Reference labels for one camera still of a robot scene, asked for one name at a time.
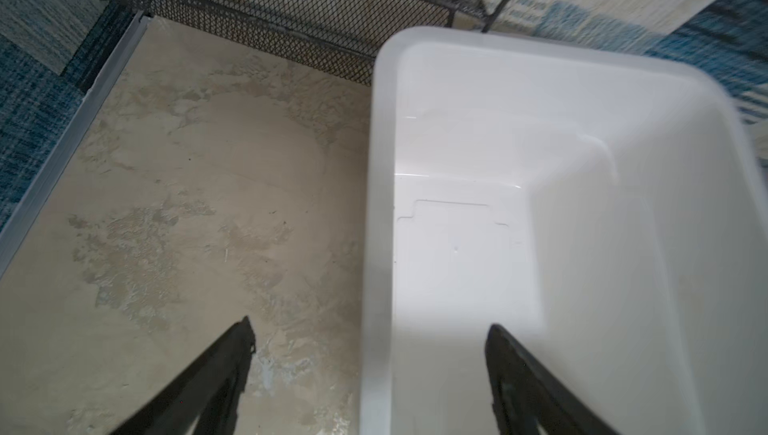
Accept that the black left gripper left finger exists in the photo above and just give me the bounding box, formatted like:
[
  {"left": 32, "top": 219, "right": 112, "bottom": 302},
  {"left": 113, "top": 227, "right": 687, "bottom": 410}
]
[{"left": 113, "top": 317, "right": 256, "bottom": 434}]

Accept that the white plastic bin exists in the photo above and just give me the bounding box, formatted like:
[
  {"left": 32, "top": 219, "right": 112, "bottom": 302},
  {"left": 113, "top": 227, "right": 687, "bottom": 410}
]
[{"left": 359, "top": 27, "right": 767, "bottom": 434}]

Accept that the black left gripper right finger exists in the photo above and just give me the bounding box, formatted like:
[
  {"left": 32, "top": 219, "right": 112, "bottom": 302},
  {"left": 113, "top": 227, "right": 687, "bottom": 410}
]
[{"left": 484, "top": 324, "right": 615, "bottom": 434}]

